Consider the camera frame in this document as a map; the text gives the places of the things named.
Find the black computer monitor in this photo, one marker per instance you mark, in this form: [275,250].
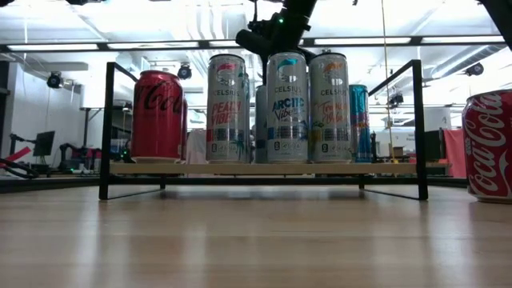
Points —
[433,146]
[44,143]

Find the Celsius Tropical Vibe can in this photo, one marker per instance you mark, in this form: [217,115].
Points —
[330,120]

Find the black ceiling spotlight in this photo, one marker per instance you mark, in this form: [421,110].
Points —
[54,81]
[396,100]
[184,72]
[474,70]

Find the red hanging cloth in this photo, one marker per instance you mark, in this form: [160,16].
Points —
[456,154]

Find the black frame table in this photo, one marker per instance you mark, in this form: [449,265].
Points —
[86,120]

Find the white draped cloth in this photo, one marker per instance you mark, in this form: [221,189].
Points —
[197,146]

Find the Red Bull can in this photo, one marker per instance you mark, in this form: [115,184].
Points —
[361,124]

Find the black-lidded Celsius can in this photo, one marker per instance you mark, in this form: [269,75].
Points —
[226,120]
[287,120]

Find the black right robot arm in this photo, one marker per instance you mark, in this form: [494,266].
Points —
[500,16]

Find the wooden shelf with black frame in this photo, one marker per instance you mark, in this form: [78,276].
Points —
[260,169]

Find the red Coca-Cola can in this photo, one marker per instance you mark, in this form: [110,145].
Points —
[156,120]
[185,128]
[488,148]

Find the black metal table frame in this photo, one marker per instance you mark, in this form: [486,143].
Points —
[60,183]

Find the black overhead frame beam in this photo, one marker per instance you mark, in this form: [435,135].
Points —
[102,46]

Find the red flat bar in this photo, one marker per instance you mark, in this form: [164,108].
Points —
[18,155]

